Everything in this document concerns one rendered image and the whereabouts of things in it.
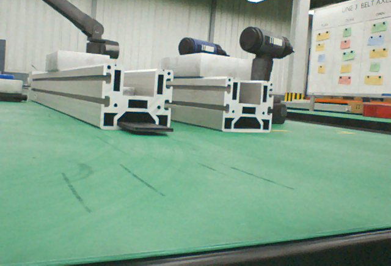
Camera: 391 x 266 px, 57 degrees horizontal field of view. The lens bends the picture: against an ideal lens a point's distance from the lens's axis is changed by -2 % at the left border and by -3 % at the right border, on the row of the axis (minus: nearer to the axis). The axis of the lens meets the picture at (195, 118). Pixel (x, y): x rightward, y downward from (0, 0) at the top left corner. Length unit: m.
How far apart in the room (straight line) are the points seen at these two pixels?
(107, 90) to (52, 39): 11.83
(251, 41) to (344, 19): 3.42
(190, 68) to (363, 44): 3.42
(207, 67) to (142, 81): 0.13
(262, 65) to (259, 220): 0.72
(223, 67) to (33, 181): 0.49
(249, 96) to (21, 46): 11.73
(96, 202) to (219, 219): 0.06
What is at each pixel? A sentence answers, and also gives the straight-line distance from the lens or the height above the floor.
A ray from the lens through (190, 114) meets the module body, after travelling 0.65.
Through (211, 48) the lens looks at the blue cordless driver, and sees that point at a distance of 1.10.
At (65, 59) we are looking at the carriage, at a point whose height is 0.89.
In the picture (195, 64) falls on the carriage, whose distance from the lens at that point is 0.64.
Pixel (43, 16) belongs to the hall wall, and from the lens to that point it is 12.38.
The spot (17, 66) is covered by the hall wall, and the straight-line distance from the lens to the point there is 12.21.
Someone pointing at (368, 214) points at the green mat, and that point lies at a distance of 0.20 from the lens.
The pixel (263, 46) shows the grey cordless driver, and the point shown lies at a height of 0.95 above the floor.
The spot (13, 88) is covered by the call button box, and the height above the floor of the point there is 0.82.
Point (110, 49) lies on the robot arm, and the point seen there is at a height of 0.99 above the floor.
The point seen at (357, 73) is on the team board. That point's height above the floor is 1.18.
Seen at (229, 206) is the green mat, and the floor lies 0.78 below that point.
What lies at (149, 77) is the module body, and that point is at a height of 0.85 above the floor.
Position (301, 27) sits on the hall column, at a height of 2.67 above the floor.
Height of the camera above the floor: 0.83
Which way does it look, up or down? 4 degrees down
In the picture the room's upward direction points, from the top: 4 degrees clockwise
